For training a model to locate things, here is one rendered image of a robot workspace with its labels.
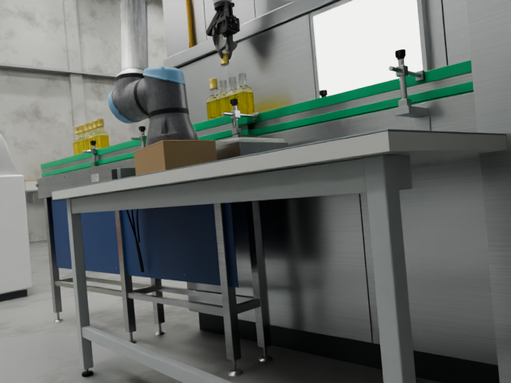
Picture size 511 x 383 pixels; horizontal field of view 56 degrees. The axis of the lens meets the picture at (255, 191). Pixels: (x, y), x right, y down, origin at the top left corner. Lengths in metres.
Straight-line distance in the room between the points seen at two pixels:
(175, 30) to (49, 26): 11.19
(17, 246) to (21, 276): 0.25
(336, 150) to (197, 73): 1.62
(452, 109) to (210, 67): 1.27
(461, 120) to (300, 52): 0.77
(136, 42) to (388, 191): 1.01
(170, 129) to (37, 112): 11.64
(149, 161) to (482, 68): 0.87
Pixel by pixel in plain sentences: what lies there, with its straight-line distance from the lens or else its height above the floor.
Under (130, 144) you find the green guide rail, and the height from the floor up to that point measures 0.95.
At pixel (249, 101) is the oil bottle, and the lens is 1.89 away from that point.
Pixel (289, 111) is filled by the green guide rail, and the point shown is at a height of 0.94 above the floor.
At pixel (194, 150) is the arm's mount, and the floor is 0.80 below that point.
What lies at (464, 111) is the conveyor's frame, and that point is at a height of 0.83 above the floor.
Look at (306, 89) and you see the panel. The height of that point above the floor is 1.05.
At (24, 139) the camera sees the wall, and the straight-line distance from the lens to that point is 12.76.
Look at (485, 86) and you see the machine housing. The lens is 1.18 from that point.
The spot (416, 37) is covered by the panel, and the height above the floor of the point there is 1.11.
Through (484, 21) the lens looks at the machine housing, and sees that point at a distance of 1.20.
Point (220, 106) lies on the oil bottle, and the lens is 1.97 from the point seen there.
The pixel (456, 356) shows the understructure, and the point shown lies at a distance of 1.70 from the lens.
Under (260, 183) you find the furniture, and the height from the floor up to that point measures 0.69.
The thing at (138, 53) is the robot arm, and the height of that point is 1.13.
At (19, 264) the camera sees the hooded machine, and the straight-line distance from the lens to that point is 4.31.
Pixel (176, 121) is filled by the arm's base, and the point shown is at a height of 0.89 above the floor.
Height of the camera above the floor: 0.67
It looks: level
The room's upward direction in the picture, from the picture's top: 5 degrees counter-clockwise
